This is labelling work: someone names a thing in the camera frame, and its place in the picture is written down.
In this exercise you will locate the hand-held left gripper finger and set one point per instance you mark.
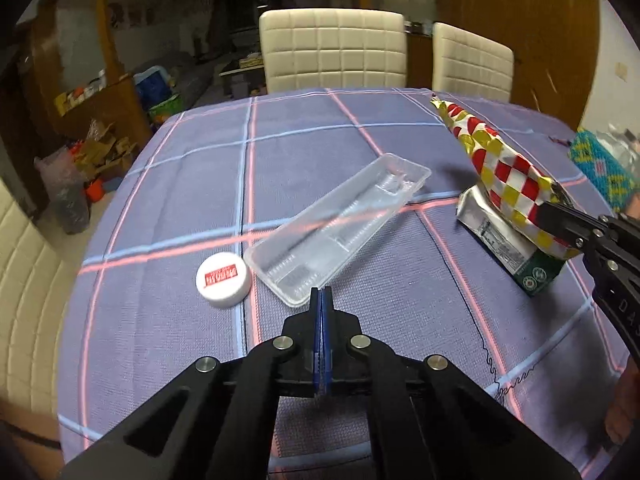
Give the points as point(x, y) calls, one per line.
point(315, 340)
point(326, 340)

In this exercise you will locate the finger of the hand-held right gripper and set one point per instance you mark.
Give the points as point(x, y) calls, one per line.
point(615, 225)
point(560, 227)

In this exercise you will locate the red gold checkered wrapper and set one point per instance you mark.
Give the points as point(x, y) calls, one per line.
point(495, 160)

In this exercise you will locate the clear plastic tray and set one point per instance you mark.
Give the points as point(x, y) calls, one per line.
point(340, 220)

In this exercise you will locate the person's right hand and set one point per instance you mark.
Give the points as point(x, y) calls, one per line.
point(625, 405)

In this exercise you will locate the green white carton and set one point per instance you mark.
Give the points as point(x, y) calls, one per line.
point(500, 240)

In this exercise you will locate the green yellow knitted bag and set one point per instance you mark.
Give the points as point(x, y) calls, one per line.
point(600, 165)

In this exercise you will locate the white jar lid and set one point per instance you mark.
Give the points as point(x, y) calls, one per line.
point(223, 280)

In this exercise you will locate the plaid purple tablecloth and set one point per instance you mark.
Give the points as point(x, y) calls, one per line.
point(300, 160)

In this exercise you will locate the cream quilted chair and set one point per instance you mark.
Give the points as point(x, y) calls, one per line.
point(470, 62)
point(25, 285)
point(330, 50)

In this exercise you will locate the wooden wardrobe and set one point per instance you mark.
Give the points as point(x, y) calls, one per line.
point(525, 20)

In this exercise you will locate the orange bucket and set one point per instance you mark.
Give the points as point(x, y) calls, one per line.
point(95, 191)

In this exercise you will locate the green shopping bag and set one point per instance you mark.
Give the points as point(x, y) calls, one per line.
point(167, 110)

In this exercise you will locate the low coffee table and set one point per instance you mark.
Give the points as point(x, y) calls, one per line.
point(242, 72)

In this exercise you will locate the pile of cardboard boxes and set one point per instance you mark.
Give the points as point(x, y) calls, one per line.
point(107, 150)

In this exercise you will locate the grey sofa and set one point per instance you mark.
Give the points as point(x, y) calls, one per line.
point(195, 77)

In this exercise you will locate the translucent plastic bag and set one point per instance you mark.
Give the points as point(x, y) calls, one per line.
point(62, 190)

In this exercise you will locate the wooden partition cabinet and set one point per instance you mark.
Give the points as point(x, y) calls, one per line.
point(125, 110)

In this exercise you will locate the blue cooler bag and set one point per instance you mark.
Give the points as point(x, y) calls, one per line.
point(152, 85)

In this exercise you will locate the group of small bottles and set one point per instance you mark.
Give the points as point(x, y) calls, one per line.
point(82, 94)

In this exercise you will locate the white wall socket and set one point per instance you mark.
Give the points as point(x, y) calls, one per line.
point(621, 71)

